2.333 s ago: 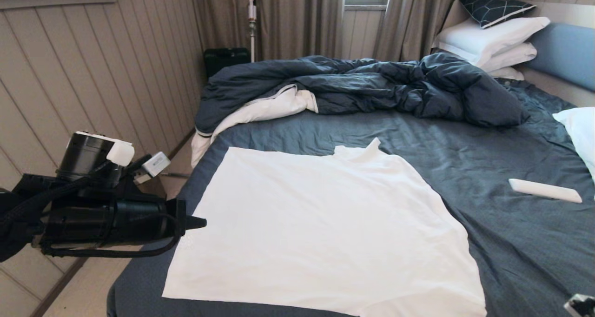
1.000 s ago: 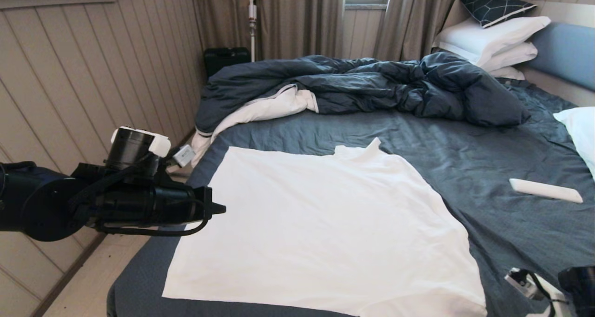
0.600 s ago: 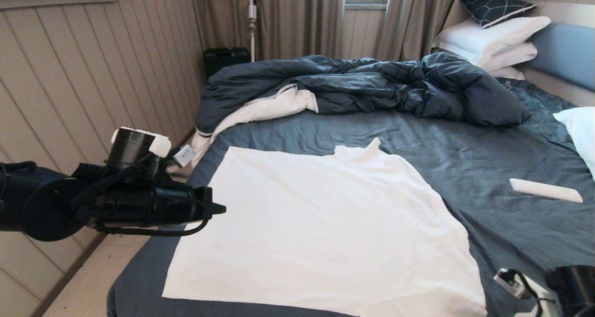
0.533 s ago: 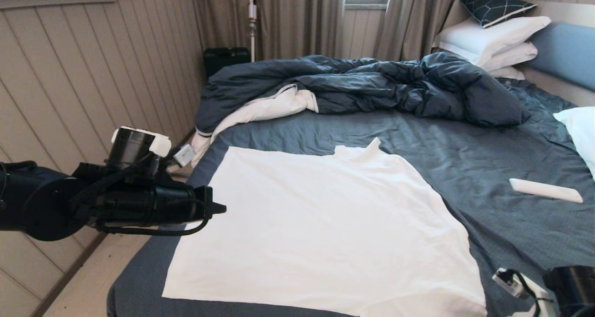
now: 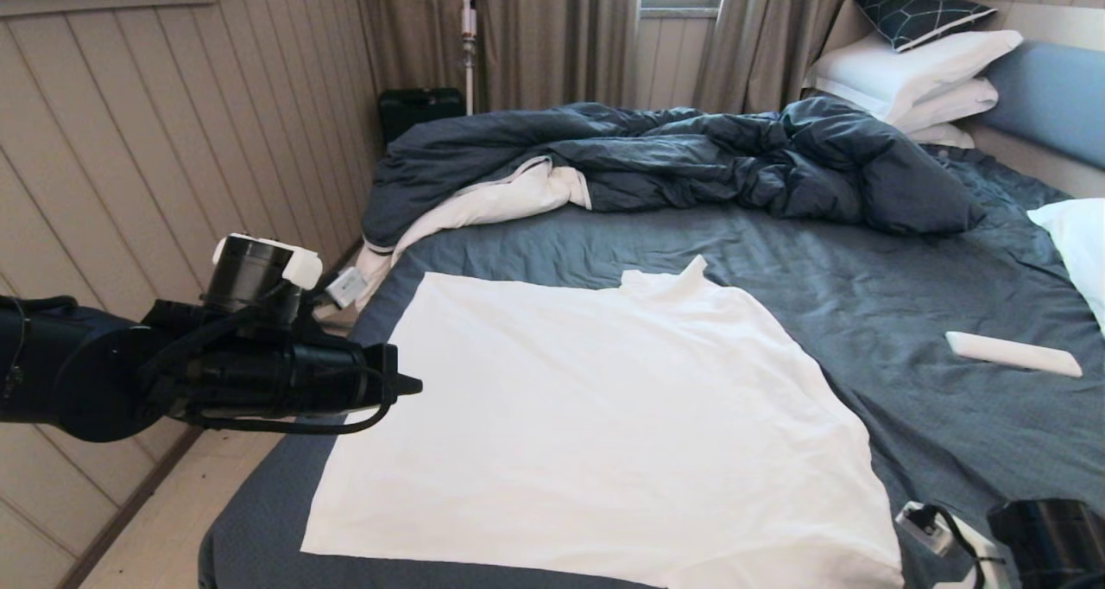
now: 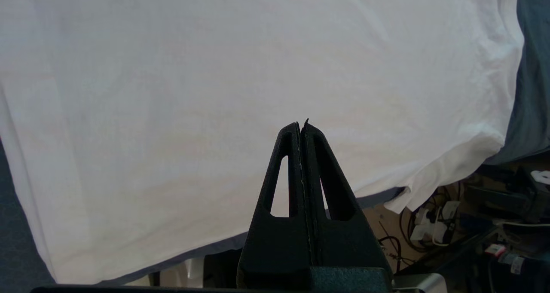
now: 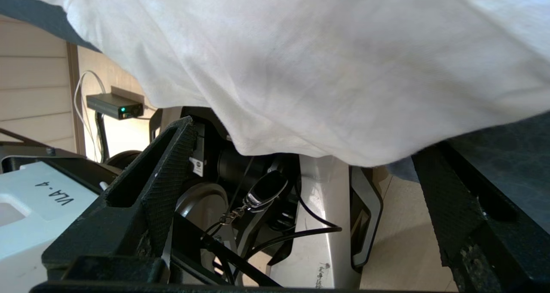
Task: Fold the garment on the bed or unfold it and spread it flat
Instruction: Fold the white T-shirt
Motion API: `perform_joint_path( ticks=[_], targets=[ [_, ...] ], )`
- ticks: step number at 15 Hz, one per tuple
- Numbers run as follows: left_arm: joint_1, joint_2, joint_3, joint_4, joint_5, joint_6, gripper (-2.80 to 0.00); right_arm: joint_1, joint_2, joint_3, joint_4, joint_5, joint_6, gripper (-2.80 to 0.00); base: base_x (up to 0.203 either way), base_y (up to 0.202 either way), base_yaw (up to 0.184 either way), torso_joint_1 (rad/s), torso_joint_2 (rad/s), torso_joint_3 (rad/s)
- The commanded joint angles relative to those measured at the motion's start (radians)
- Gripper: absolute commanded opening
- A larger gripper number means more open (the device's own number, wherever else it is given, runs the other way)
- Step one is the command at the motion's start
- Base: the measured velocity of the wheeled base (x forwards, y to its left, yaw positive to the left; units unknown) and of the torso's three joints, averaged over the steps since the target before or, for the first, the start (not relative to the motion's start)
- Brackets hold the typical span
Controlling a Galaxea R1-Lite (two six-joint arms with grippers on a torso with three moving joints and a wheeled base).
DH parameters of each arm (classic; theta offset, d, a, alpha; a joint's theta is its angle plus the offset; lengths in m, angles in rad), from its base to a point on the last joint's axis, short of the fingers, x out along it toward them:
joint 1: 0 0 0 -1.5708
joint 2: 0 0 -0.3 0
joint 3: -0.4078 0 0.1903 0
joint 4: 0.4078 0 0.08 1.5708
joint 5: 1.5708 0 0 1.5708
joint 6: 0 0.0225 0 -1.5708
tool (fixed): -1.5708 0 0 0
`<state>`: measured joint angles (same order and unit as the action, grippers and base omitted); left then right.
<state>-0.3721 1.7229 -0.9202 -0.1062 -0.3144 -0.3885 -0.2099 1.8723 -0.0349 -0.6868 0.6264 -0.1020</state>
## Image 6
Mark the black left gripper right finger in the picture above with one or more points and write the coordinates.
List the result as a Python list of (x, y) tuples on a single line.
[(339, 241)]

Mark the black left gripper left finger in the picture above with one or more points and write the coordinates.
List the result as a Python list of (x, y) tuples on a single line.
[(275, 241)]

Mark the white t-shirt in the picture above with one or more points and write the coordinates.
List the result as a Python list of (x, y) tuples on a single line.
[(215, 91)]

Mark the white power strip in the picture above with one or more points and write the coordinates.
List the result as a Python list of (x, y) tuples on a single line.
[(429, 230)]

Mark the blue patterned bed sheet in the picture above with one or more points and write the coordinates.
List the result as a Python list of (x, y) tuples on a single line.
[(535, 69)]

